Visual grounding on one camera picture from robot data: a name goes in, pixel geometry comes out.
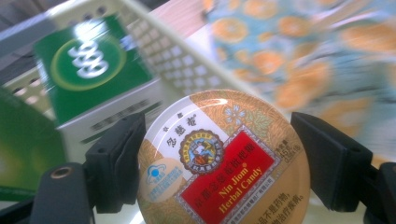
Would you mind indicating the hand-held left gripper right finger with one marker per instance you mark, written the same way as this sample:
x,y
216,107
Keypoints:
x,y
333,161

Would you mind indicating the round gold red tin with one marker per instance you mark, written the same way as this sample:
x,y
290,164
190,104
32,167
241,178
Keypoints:
x,y
230,168

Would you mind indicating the orange slice print cloth bag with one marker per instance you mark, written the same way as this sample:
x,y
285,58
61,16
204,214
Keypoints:
x,y
305,62

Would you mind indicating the wide green white box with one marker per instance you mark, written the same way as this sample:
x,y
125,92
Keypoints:
x,y
93,71

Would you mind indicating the pale yellow plastic basket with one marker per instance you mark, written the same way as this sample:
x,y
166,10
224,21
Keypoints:
x,y
177,62

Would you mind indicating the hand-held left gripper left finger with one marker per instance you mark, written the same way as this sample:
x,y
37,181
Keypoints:
x,y
116,161

